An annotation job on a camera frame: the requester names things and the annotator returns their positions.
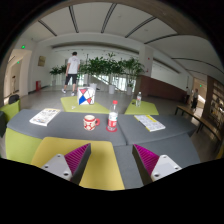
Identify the black backpack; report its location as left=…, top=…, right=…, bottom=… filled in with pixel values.
left=8, top=94, right=21, bottom=105

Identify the white and red mug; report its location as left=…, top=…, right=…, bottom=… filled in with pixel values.
left=83, top=114, right=101, bottom=132

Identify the small clear water bottle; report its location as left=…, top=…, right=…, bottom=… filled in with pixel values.
left=135, top=91, right=143, bottom=108

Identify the framed wall picture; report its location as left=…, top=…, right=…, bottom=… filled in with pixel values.
left=37, top=55, right=47, bottom=68

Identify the potted green plants group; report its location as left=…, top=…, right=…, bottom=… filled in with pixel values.
left=49, top=52, right=146, bottom=96

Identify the yellow-edged printed booklet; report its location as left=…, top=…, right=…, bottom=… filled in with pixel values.
left=133, top=114, right=167, bottom=133

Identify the white printed booklet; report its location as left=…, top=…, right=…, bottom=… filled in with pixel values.
left=29, top=107, right=62, bottom=127

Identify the person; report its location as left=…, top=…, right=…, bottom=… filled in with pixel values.
left=191, top=88, right=200, bottom=111
left=184, top=86, right=192, bottom=105
left=61, top=51, right=82, bottom=97

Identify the clear red-capped water bottle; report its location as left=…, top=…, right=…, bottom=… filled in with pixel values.
left=107, top=99, right=120, bottom=132

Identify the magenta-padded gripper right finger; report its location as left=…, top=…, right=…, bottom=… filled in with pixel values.
left=132, top=143, right=183, bottom=186

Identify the white cube with coloured triangles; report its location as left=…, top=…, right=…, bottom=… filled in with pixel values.
left=76, top=86, right=97, bottom=107

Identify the wooden shelf unit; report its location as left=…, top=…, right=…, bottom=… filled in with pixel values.
left=206, top=75, right=224, bottom=128

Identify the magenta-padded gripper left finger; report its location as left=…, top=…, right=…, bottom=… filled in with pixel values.
left=40, top=143, right=92, bottom=185

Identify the flat round red coaster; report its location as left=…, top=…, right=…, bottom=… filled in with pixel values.
left=105, top=124, right=119, bottom=134

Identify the long wooden bench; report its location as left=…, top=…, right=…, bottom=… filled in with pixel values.
left=175, top=104, right=224, bottom=142

